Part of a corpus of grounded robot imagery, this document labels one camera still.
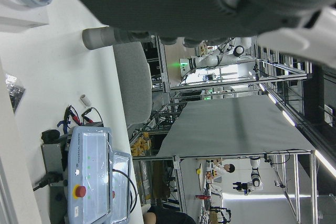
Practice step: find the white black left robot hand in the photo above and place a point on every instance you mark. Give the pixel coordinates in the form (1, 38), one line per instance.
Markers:
(170, 3)

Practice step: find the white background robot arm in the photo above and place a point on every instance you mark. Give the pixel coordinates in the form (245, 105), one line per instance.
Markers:
(210, 60)

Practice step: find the white cardboard box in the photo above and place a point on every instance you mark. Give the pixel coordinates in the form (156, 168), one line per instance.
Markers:
(21, 14)

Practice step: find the grey metal power box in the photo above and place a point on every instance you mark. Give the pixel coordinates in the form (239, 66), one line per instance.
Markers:
(52, 158)

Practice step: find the grey banded cylinder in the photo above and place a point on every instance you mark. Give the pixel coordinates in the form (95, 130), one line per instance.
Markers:
(99, 37)

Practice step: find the grey office chair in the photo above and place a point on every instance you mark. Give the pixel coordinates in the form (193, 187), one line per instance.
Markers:
(134, 82)

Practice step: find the small white tube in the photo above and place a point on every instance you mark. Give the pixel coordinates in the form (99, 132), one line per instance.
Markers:
(86, 100)

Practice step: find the red black clip leads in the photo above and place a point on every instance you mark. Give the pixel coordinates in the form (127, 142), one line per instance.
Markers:
(76, 115)

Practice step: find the people in white shirts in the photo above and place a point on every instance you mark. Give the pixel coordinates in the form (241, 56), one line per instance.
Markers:
(223, 169)

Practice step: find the bag of small parts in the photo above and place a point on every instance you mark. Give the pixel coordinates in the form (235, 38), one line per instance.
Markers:
(15, 93)

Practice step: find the Universal Robots teach pendant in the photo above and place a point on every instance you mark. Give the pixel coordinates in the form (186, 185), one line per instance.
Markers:
(89, 171)

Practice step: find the white robot with black gripper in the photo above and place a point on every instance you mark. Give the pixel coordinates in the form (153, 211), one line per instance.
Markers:
(256, 179)

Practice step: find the aluminium frame cage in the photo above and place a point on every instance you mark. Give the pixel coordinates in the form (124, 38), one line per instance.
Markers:
(296, 182)

